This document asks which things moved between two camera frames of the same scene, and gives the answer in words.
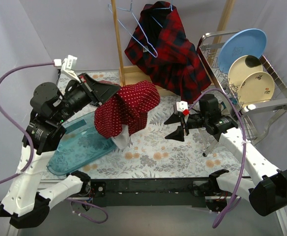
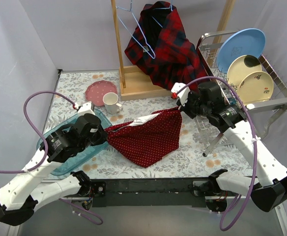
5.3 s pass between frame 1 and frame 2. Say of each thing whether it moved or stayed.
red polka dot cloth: moved
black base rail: stayed
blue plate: stayed
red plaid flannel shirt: stayed
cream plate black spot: stayed
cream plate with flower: stayed
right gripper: moved
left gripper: moved
